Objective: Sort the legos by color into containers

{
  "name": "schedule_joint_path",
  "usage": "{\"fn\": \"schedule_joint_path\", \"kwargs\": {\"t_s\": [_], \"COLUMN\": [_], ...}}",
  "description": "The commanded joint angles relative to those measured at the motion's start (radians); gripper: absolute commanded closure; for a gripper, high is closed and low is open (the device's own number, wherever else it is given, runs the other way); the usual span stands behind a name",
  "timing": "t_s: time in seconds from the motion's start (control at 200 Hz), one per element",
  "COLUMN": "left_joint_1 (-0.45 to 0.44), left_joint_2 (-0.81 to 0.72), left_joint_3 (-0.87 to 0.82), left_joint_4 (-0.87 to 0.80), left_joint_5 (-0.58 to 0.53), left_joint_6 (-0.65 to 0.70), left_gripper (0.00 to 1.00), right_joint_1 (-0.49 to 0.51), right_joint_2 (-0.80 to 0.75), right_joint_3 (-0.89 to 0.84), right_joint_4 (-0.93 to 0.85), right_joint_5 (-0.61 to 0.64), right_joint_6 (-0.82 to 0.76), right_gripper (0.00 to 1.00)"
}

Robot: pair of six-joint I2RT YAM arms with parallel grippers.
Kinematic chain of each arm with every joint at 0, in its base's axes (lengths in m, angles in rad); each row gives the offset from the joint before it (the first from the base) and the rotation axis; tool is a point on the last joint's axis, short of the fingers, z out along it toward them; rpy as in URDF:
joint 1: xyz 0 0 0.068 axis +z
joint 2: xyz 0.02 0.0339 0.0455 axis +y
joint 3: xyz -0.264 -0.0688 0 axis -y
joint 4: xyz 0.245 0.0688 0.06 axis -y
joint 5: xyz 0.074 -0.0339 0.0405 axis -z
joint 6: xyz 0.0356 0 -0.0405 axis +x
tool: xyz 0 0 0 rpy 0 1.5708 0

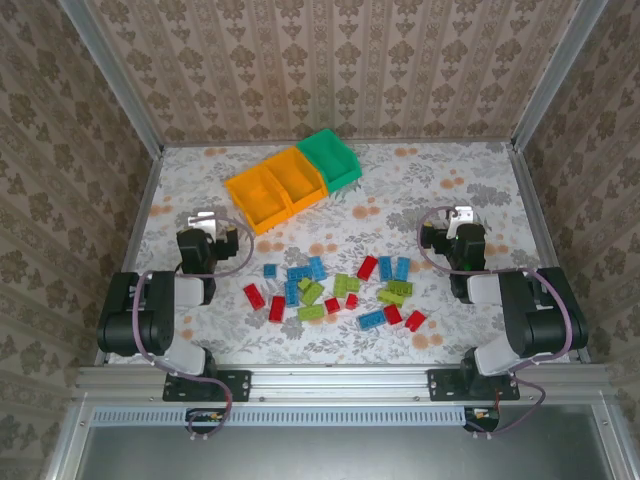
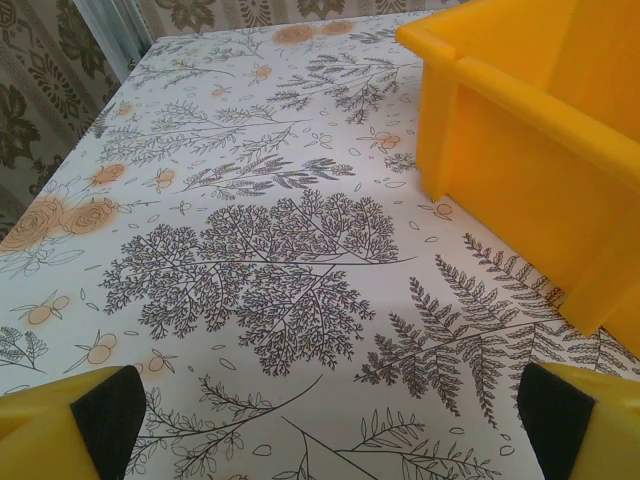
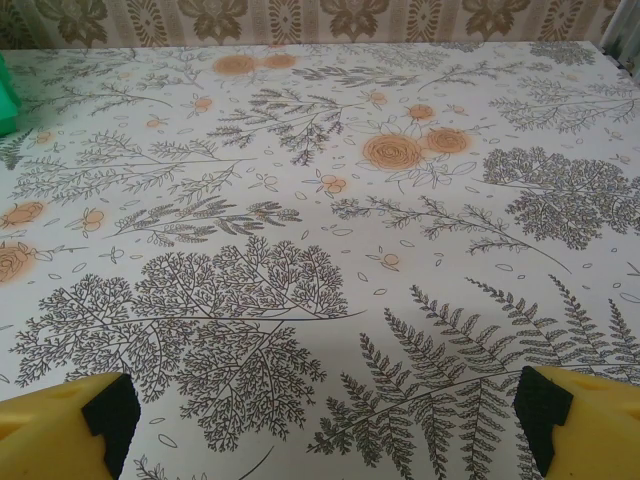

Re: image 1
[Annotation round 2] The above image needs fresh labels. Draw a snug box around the orange plastic bin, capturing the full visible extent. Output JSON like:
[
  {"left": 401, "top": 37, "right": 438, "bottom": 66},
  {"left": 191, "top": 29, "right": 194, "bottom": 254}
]
[
  {"left": 224, "top": 163, "right": 294, "bottom": 237},
  {"left": 263, "top": 147, "right": 330, "bottom": 215}
]

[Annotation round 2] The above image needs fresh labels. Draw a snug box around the green plastic bin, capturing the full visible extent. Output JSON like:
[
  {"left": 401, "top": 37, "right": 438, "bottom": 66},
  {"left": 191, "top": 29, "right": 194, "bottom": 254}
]
[{"left": 295, "top": 127, "right": 363, "bottom": 196}]

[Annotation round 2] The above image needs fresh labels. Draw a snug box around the floral patterned table mat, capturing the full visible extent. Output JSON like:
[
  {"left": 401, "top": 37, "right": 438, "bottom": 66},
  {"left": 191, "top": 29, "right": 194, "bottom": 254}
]
[{"left": 99, "top": 142, "right": 584, "bottom": 366}]

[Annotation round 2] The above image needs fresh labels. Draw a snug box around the grey metal panel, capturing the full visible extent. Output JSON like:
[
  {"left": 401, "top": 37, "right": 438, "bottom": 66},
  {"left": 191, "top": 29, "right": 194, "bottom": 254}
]
[{"left": 74, "top": 403, "right": 624, "bottom": 480}]

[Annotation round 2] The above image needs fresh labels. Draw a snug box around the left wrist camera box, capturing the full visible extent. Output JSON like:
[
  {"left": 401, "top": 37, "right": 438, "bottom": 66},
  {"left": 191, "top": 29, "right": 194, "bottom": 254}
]
[{"left": 188, "top": 211, "right": 217, "bottom": 236}]

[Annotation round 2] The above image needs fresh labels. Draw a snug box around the aluminium side rail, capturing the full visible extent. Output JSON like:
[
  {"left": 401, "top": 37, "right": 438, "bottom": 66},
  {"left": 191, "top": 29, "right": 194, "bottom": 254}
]
[
  {"left": 506, "top": 142, "right": 591, "bottom": 362},
  {"left": 93, "top": 147, "right": 166, "bottom": 366}
]

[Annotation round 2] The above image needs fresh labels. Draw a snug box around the thin aluminium rail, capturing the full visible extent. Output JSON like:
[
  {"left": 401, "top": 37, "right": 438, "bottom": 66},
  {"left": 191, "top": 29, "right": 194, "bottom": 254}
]
[{"left": 162, "top": 136, "right": 514, "bottom": 148}]

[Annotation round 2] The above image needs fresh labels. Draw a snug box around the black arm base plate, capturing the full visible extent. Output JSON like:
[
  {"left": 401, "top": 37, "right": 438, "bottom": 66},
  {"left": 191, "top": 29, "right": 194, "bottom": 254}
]
[
  {"left": 427, "top": 368, "right": 520, "bottom": 402},
  {"left": 163, "top": 369, "right": 251, "bottom": 403}
]

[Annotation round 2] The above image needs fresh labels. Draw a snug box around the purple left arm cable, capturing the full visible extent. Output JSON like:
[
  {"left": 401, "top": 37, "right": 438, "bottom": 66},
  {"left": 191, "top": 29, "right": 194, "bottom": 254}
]
[{"left": 131, "top": 215, "right": 255, "bottom": 444}]

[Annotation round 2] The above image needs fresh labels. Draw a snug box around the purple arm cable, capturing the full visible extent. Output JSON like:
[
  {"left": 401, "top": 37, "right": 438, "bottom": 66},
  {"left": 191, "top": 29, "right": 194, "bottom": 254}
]
[
  {"left": 131, "top": 215, "right": 255, "bottom": 444},
  {"left": 417, "top": 205, "right": 574, "bottom": 441}
]

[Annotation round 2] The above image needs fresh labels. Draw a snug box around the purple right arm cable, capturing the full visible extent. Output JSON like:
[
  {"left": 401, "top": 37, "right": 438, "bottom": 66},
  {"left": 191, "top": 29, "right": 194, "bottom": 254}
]
[{"left": 417, "top": 205, "right": 574, "bottom": 441}]

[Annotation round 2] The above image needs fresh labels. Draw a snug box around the black cable connector board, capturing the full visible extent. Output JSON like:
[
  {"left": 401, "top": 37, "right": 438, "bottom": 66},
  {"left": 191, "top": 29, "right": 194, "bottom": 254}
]
[
  {"left": 463, "top": 405, "right": 501, "bottom": 432},
  {"left": 185, "top": 407, "right": 227, "bottom": 435}
]

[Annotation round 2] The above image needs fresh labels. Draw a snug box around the wide aluminium mounting rail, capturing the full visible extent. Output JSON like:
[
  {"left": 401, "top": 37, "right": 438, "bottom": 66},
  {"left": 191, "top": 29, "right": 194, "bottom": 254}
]
[{"left": 74, "top": 363, "right": 614, "bottom": 404}]

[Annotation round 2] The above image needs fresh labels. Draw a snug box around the slanted aluminium frame post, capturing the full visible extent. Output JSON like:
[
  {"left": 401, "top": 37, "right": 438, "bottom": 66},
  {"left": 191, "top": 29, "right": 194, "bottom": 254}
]
[
  {"left": 58, "top": 0, "right": 165, "bottom": 154},
  {"left": 510, "top": 0, "right": 610, "bottom": 151}
]

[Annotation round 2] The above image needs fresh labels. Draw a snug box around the grey slotted cable duct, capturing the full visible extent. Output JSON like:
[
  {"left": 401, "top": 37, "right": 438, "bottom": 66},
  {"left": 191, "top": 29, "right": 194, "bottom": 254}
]
[{"left": 92, "top": 405, "right": 469, "bottom": 427}]

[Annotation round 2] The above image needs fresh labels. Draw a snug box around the aluminium lower frame bar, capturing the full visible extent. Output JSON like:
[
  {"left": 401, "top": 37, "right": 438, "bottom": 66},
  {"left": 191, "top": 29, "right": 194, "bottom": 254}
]
[
  {"left": 592, "top": 397, "right": 640, "bottom": 480},
  {"left": 42, "top": 397, "right": 94, "bottom": 480}
]

